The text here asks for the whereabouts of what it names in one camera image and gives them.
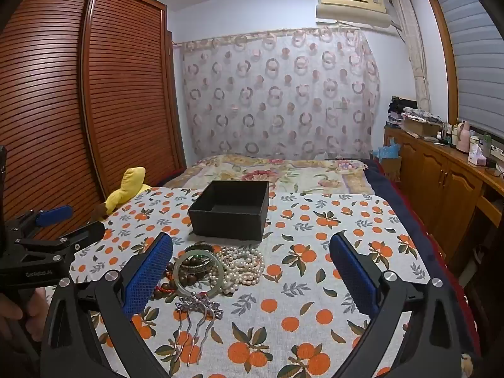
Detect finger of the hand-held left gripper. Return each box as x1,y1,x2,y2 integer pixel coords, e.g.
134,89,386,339
59,221,106,253
33,205,74,229

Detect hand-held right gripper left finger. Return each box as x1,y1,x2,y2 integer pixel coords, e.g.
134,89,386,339
39,232,174,378

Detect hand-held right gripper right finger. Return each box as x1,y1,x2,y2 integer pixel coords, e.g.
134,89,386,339
329,232,473,378

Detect brown wooden bead bracelet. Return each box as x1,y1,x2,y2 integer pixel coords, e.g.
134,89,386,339
162,258,199,289

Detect pale green jade bangle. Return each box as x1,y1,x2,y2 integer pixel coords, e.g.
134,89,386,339
173,250,230,293

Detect silver hair comb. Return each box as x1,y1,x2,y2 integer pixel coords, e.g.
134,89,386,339
175,292,224,357

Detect black storage box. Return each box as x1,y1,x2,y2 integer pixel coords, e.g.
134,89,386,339
188,180,270,242

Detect white pearl necklace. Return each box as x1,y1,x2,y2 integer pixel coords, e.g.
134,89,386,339
208,246,265,297

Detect person's left hand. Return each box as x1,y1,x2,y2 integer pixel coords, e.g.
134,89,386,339
0,287,49,349

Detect orange fruit print tablecloth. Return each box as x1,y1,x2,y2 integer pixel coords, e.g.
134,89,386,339
43,187,430,378

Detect yellow plush toy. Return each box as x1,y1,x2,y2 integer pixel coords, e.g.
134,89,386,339
103,167,152,221

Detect dark blue bed cover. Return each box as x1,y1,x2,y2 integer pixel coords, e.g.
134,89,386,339
362,158,482,357

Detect brown slatted wooden wardrobe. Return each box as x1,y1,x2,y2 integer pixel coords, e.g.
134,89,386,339
0,0,188,242

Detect floral bed blanket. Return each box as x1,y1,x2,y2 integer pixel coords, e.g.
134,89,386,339
157,153,379,198

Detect wooden side cabinet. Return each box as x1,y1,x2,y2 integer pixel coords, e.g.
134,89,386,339
384,125,504,262

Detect blue plastic bag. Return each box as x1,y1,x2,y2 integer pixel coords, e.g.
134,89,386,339
377,138,402,161

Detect brown cardboard box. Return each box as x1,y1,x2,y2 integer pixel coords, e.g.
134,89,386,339
401,117,442,139

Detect pink tissue box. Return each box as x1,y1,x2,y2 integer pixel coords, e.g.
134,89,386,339
467,144,488,167

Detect pile of folded clothes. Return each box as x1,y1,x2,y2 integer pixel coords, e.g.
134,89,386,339
387,95,445,126

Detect circle print sheer curtain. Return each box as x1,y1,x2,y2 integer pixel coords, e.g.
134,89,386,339
179,26,381,162

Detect tied beige window curtain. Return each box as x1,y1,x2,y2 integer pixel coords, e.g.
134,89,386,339
391,0,432,113

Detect grey window blind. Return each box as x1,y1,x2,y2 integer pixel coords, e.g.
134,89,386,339
432,0,504,139

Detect beige wall air conditioner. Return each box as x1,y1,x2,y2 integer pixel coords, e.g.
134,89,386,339
316,0,393,29

